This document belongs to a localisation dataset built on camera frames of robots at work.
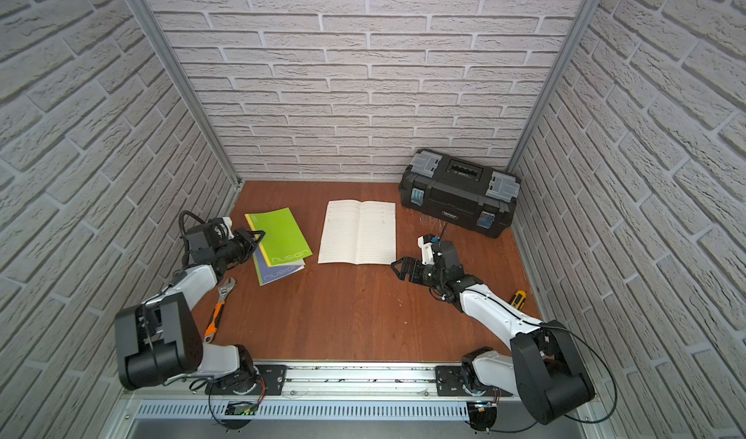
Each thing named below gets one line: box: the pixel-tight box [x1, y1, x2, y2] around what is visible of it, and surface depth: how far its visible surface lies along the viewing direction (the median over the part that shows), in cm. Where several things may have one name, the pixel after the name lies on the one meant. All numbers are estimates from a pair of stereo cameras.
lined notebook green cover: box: [244, 207, 313, 268], surface depth 93 cm
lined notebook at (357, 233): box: [317, 199, 397, 266], surface depth 105 cm
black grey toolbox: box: [398, 148, 521, 239], surface depth 100 cm
